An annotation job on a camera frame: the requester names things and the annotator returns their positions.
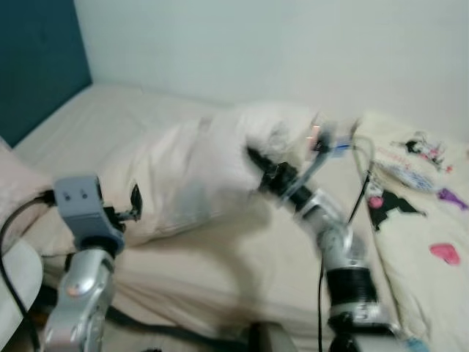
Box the white pillow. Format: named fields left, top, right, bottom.
left=26, top=101, right=321, bottom=257

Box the pale pink pillow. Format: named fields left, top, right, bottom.
left=0, top=138, right=56, bottom=224

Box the bed with beige sheet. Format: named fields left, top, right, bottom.
left=11, top=82, right=469, bottom=347

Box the white rounded robot shell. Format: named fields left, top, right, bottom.
left=0, top=238, right=43, bottom=345

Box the cream cartoon print quilt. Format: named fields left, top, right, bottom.
left=352, top=110, right=469, bottom=352

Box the dark teal headboard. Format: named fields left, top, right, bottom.
left=0, top=0, right=94, bottom=147

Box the small blue object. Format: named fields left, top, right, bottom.
left=403, top=337, right=433, bottom=352

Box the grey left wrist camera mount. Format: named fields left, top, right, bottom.
left=53, top=175, right=125, bottom=254

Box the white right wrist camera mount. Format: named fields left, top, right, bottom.
left=293, top=117, right=354, bottom=190

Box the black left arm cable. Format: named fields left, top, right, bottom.
left=0, top=189, right=58, bottom=352

